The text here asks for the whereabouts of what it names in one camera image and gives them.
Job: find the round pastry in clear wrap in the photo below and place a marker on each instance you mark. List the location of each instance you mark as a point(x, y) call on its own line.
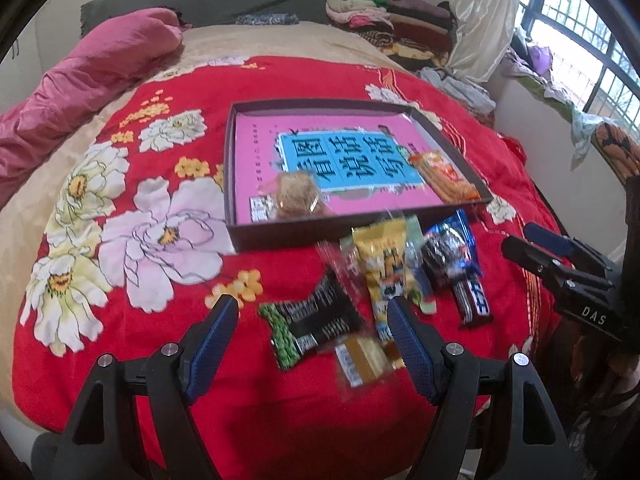
point(295, 195)

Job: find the blue cookie packet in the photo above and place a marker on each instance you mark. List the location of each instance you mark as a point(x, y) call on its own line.
point(445, 255)

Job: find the yellow snack packet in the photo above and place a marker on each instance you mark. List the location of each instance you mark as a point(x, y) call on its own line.
point(380, 265)

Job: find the dark brown cardboard box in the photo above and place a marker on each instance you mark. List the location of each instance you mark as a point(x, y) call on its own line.
point(260, 240)

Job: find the red floral blanket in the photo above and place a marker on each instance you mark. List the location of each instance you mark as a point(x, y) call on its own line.
point(300, 80)

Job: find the person's dark clothing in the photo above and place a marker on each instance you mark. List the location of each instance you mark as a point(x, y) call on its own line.
point(610, 410)

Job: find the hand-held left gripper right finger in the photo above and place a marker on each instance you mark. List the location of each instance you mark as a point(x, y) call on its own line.
point(407, 345)

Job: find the pink quilt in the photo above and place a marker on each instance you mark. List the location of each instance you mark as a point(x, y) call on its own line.
point(90, 70)

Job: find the green cloth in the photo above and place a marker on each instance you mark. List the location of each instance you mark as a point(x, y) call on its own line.
point(542, 87)

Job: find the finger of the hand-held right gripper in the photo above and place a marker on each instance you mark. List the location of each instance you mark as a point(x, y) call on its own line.
point(547, 241)
point(530, 258)

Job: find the pile of folded clothes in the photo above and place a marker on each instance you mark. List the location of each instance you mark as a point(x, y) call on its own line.
point(395, 15)

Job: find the white crumpled cloth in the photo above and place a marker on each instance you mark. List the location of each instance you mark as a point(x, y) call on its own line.
point(460, 87)

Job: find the dark patterned cloth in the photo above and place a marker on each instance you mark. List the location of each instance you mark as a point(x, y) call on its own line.
point(267, 19)

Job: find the orange biscuit stick packet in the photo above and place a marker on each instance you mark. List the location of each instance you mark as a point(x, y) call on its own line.
point(442, 175)

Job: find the barred window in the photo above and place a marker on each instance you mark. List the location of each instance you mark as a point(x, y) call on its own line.
point(590, 25)

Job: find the orange black patterned cloth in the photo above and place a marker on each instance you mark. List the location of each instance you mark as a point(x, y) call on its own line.
point(617, 152)

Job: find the clear green snack packet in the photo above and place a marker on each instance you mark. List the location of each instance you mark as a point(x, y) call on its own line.
point(424, 302)

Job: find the white curtain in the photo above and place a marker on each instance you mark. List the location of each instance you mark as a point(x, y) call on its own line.
point(485, 20)

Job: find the pink and blue book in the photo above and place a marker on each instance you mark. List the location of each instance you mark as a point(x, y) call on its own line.
point(260, 160)

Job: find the clear red snack packet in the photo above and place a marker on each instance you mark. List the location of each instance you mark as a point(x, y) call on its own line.
point(347, 270)

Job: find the black snack packet green ends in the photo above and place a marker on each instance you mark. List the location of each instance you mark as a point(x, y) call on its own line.
point(315, 320)

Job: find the purple cloth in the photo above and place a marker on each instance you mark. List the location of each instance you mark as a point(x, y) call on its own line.
point(541, 57)

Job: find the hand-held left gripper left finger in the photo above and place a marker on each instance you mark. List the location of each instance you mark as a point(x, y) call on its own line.
point(215, 345)

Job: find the dark chocolate bar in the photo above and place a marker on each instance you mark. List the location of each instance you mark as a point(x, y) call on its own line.
point(472, 302)

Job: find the small tan biscuit packet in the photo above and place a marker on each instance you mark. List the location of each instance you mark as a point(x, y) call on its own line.
point(362, 360)

